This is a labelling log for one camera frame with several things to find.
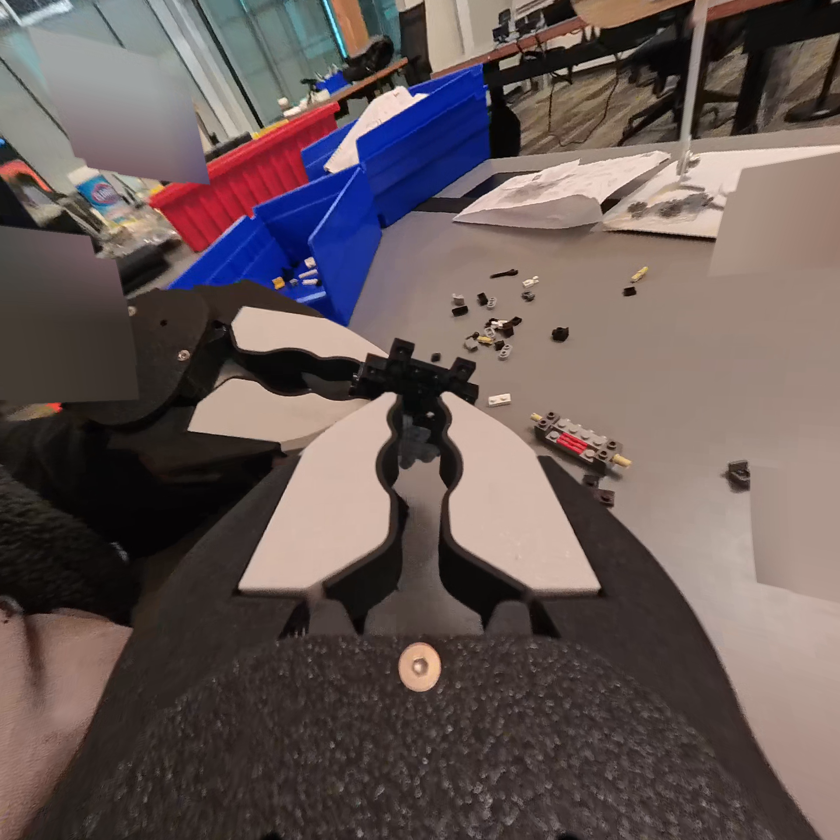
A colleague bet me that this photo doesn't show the blue label wipes canister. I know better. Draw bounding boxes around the blue label wipes canister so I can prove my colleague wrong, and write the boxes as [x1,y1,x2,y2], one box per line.
[75,172,124,224]

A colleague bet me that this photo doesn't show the grey red axle brick section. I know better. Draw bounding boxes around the grey red axle brick section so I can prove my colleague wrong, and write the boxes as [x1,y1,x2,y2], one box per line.
[530,411,632,468]

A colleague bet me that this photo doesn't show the red plastic bin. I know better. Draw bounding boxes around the red plastic bin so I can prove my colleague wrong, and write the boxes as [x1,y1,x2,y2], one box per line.
[150,101,341,253]

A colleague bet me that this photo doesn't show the blue plastic storage bin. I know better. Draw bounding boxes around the blue plastic storage bin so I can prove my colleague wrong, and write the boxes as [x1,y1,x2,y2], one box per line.
[167,167,383,327]
[302,63,492,227]

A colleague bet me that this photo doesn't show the beige sweatshirt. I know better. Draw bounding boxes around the beige sweatshirt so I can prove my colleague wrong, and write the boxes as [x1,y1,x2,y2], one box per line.
[0,594,135,840]

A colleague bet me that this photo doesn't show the black electronic devices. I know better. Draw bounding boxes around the black electronic devices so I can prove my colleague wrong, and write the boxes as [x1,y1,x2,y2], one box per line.
[492,8,572,47]

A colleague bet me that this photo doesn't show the clear bag of dark parts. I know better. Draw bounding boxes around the clear bag of dark parts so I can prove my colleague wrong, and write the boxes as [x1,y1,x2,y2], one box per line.
[623,187,726,221]

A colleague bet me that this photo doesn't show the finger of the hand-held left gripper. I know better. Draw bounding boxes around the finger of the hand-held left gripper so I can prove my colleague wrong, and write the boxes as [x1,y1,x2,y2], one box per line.
[230,305,371,395]
[187,374,360,444]

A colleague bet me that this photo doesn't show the black brick car chassis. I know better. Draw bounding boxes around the black brick car chassis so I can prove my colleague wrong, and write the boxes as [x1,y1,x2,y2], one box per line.
[349,338,480,470]

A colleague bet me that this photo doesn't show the pile of small brick pieces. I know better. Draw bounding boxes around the pile of small brick pieces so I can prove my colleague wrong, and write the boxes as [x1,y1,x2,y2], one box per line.
[450,268,540,362]

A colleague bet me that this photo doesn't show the grey desk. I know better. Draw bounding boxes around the grey desk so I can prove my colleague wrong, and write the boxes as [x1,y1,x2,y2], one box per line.
[125,125,840,840]

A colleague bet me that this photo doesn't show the black floor cable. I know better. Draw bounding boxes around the black floor cable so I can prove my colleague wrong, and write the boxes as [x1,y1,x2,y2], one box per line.
[548,62,624,148]

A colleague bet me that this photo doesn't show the wood-edged office table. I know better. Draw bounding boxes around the wood-edged office table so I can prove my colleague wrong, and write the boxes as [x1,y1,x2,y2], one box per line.
[262,56,409,122]
[430,0,840,142]

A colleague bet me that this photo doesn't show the black office chair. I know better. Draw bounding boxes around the black office chair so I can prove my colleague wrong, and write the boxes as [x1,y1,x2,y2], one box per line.
[617,26,697,145]
[489,95,524,158]

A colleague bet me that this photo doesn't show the wooden pillar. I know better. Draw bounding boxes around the wooden pillar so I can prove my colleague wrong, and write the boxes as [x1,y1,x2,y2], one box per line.
[330,0,373,59]

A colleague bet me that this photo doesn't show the white wooden book stand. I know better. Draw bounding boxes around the white wooden book stand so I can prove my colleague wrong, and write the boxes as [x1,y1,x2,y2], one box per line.
[570,0,840,240]

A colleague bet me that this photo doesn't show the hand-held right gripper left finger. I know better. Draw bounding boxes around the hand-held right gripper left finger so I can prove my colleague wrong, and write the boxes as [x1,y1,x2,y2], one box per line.
[238,394,408,598]

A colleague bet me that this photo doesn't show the person's left forearm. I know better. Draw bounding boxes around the person's left forearm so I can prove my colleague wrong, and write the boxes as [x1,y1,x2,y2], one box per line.
[0,403,283,624]

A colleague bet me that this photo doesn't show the white printed paper bag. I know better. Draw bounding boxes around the white printed paper bag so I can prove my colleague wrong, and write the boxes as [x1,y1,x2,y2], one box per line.
[323,85,431,175]
[453,151,672,231]

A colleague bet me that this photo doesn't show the black bag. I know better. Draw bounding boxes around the black bag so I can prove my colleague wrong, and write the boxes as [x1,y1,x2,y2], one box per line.
[341,36,396,81]

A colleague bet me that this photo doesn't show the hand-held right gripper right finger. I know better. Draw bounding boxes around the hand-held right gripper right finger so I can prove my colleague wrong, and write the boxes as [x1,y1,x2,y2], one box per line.
[438,392,603,598]

